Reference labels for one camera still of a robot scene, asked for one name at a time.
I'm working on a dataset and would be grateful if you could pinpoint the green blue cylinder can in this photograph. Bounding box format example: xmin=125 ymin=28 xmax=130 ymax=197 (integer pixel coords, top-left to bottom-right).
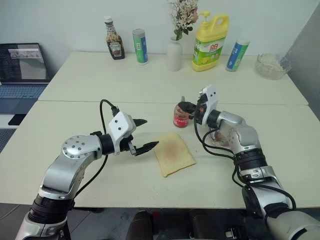
xmin=131 ymin=28 xmax=149 ymax=66

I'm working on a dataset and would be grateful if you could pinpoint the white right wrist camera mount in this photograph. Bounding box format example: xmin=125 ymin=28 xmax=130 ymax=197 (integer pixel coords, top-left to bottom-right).
xmin=198 ymin=84 xmax=219 ymax=126

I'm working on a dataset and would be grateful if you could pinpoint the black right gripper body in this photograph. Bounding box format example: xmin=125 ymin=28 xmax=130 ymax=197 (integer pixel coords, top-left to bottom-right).
xmin=193 ymin=94 xmax=210 ymax=125

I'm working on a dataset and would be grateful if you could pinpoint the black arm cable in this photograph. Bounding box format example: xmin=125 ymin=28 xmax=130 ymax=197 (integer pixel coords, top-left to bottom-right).
xmin=192 ymin=116 xmax=297 ymax=211
xmin=72 ymin=99 xmax=120 ymax=203

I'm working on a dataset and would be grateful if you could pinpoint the clear glass bowl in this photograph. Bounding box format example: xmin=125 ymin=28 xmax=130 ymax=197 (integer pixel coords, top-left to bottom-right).
xmin=254 ymin=52 xmax=293 ymax=81

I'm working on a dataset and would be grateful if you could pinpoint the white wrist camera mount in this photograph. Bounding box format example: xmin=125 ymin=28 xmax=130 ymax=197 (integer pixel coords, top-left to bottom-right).
xmin=198 ymin=84 xmax=219 ymax=126
xmin=107 ymin=111 xmax=137 ymax=156

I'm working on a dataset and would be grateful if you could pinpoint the dried flower bunch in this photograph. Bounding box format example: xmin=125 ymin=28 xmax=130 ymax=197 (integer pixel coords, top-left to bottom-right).
xmin=167 ymin=0 xmax=200 ymax=41

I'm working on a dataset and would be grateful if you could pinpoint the white blue cylinder can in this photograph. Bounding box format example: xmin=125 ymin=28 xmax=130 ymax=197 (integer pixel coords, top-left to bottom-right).
xmin=225 ymin=38 xmax=251 ymax=73

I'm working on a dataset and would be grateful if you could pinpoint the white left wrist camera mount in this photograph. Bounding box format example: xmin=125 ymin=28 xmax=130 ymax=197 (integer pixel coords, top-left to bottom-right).
xmin=107 ymin=111 xmax=137 ymax=156

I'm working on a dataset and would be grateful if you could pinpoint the glass jam jar red label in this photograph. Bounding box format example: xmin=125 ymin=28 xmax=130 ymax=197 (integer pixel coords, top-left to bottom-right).
xmin=172 ymin=101 xmax=195 ymax=129

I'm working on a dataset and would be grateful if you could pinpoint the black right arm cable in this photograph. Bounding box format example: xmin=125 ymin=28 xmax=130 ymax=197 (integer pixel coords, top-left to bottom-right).
xmin=192 ymin=116 xmax=297 ymax=211

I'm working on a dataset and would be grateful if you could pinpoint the toast bread slice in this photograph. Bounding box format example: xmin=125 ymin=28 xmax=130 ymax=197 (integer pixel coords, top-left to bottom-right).
xmin=152 ymin=132 xmax=197 ymax=178

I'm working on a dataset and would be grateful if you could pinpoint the yellow detergent pump bottle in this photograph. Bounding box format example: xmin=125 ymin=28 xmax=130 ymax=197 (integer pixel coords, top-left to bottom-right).
xmin=191 ymin=10 xmax=230 ymax=73

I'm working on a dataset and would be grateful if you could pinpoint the white ceramic vase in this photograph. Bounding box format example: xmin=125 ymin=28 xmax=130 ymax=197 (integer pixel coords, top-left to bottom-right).
xmin=166 ymin=36 xmax=184 ymax=72

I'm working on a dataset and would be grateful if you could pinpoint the flat black object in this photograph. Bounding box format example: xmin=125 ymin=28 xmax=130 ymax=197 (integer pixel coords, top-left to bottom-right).
xmin=7 ymin=113 xmax=27 ymax=126

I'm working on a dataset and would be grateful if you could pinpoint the dark rounded shape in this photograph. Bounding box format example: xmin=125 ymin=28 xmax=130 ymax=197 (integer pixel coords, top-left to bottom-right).
xmin=187 ymin=208 xmax=227 ymax=240
xmin=130 ymin=209 xmax=154 ymax=240

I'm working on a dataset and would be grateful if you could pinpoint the brown ketchup bottle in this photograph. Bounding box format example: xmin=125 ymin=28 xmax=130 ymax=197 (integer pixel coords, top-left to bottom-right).
xmin=103 ymin=15 xmax=126 ymax=61

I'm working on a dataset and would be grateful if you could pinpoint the small clear glass dish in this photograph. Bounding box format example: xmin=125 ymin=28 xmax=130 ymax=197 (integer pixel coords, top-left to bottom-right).
xmin=206 ymin=126 xmax=235 ymax=149

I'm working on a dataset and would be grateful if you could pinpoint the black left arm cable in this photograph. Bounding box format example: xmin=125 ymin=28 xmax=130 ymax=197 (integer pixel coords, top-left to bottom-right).
xmin=72 ymin=99 xmax=120 ymax=203

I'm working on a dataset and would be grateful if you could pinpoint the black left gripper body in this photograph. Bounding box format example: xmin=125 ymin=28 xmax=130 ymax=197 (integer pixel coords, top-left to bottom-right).
xmin=118 ymin=126 xmax=138 ymax=157

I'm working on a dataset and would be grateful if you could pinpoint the grey laptop computer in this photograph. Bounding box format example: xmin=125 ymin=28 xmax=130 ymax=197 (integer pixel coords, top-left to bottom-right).
xmin=0 ymin=42 xmax=52 ymax=115

